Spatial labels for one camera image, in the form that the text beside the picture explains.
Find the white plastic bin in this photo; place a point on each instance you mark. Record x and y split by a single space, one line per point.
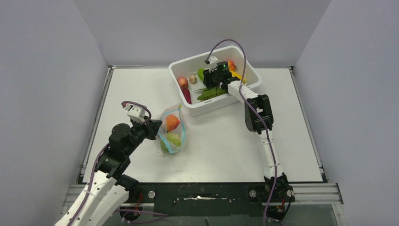
190 66

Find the clear zip top bag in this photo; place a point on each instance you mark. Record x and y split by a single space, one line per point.
181 130

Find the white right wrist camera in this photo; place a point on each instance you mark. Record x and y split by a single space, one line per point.
212 63

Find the green cabbage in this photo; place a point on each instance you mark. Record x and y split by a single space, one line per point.
170 143

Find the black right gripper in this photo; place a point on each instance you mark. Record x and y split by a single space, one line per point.
208 81

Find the green bell pepper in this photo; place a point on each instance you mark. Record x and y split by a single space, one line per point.
200 74

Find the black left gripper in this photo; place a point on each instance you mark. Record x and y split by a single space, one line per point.
151 127

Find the orange peach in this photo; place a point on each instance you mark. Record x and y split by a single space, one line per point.
172 122
232 66

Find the yellow mango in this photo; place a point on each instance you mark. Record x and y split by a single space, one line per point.
235 74

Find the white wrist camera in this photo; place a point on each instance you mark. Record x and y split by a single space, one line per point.
135 113
212 63

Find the green leafy vegetable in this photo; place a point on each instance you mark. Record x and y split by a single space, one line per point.
206 94

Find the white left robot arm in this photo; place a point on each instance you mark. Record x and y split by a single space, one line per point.
109 186

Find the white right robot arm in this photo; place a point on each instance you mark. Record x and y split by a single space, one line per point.
259 119

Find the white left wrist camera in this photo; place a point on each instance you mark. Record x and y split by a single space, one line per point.
135 113

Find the beige garlic bulb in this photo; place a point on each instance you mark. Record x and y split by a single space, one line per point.
192 79

